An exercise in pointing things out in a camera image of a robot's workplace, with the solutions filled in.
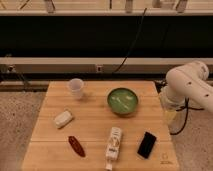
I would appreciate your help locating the clear plastic cup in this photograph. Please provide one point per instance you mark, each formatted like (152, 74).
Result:
(76, 86)

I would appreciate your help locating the green ceramic bowl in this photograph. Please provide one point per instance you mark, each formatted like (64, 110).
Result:
(122, 101)

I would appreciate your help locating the white lotion tube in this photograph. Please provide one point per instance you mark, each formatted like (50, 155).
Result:
(112, 150)

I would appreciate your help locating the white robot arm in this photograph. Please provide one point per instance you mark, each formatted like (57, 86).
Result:
(186, 81)

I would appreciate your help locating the dark red chili pepper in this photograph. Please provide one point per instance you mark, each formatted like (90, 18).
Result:
(76, 146)

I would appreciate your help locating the white wall outlet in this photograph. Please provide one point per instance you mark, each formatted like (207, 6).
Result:
(99, 69)

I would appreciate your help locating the white soap bar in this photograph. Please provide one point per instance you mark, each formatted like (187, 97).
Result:
(63, 119)

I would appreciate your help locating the black smartphone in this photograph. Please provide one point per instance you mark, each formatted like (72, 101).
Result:
(146, 145)

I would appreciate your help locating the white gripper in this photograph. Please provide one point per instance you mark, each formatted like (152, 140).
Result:
(170, 101)

